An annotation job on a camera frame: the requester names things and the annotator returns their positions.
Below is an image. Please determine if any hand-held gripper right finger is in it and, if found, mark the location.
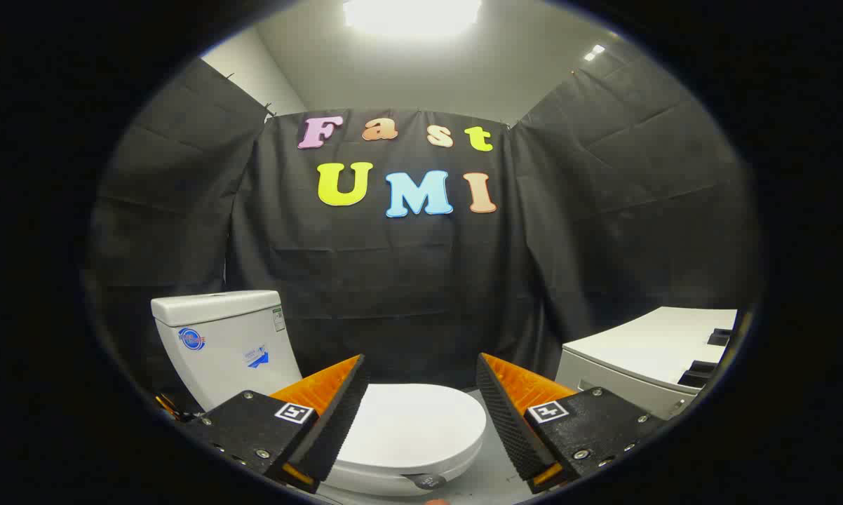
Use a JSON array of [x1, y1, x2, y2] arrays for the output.
[[476, 352, 668, 494]]

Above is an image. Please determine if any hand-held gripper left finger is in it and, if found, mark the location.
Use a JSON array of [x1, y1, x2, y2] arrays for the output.
[[182, 354, 370, 494]]

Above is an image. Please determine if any white toilet lid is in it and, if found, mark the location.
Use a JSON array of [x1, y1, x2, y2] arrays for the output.
[[332, 383, 487, 472]]

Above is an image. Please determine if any white toilet body with tank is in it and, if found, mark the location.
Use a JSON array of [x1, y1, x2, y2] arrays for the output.
[[151, 290, 482, 497]]

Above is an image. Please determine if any black backdrop cloth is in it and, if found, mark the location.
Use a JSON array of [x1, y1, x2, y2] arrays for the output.
[[85, 60, 762, 422]]

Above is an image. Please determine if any grey drawer cabinet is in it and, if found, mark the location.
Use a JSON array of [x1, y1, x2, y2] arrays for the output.
[[556, 307, 739, 420]]

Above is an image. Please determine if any large ceiling light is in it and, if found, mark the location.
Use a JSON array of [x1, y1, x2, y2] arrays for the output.
[[343, 0, 483, 37]]

